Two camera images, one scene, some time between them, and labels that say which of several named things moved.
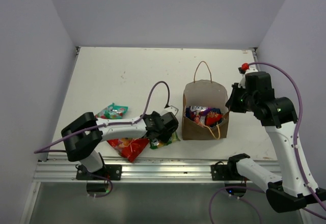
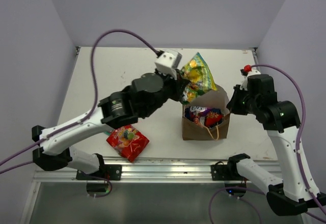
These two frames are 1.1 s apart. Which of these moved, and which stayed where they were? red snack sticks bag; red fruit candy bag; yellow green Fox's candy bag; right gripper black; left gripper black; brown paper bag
Moved: yellow green Fox's candy bag; left gripper black
Stayed: brown paper bag; red snack sticks bag; red fruit candy bag; right gripper black
